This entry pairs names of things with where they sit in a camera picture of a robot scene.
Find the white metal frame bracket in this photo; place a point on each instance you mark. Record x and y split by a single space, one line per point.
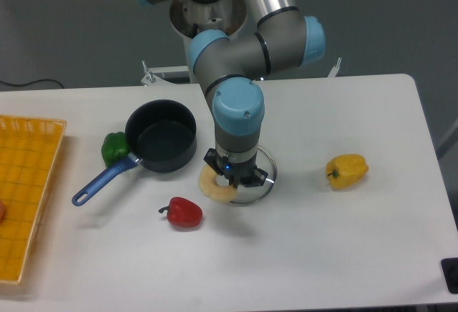
173 75

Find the black device at table edge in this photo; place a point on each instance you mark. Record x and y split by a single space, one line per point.
450 271

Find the yellow bell pepper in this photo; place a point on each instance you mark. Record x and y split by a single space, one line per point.
346 170

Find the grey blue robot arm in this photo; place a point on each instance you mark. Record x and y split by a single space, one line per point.
232 43

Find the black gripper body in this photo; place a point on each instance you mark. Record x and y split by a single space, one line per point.
234 165

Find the green bell pepper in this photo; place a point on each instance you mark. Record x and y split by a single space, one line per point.
114 148

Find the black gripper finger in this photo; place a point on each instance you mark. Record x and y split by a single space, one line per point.
211 159
255 177

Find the yellow plastic basket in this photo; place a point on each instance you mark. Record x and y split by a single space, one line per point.
29 149

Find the glass lid blue knob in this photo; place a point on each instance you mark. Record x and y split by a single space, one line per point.
250 195

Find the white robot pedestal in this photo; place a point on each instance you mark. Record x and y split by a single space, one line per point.
189 18

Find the pale glazed donut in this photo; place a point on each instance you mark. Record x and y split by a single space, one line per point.
210 188

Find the red bell pepper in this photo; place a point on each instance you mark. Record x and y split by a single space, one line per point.
182 213

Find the dark pot blue handle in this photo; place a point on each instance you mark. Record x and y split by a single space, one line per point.
160 135

